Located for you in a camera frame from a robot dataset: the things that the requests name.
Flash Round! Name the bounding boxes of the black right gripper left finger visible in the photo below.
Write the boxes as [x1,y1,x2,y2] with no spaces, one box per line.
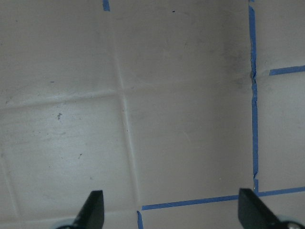
[71,190,104,229]

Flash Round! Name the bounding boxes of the brown paper table mat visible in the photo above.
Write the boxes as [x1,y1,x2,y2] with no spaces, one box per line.
[0,0,305,229]

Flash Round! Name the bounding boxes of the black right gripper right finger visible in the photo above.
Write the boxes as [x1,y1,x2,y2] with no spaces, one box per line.
[238,188,305,229]

